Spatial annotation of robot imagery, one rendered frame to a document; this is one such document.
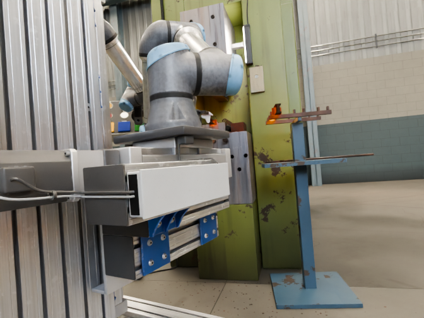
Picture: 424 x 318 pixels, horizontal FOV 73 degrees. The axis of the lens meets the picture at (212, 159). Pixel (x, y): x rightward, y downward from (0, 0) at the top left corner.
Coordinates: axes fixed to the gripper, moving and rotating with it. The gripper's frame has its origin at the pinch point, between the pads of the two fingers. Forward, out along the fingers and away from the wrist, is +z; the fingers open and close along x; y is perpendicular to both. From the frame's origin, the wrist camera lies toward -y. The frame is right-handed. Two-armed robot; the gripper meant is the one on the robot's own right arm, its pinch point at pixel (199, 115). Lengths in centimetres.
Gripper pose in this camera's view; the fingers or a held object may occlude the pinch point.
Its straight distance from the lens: 159.6
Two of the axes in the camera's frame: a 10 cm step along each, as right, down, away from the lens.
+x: 9.6, -0.8, -2.6
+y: 0.8, 10.0, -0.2
